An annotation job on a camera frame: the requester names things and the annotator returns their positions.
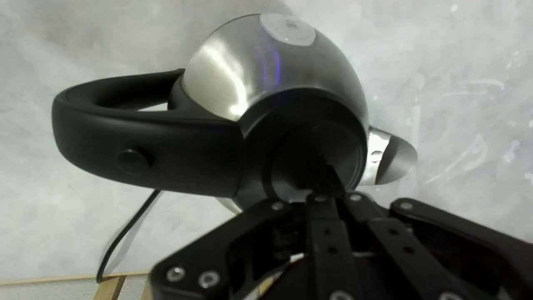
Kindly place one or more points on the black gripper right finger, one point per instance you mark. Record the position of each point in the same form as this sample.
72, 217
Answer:
433, 255

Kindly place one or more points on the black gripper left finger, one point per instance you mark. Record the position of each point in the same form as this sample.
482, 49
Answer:
327, 255

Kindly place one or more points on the stainless steel electric kettle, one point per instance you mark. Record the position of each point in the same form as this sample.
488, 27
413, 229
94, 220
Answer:
267, 110

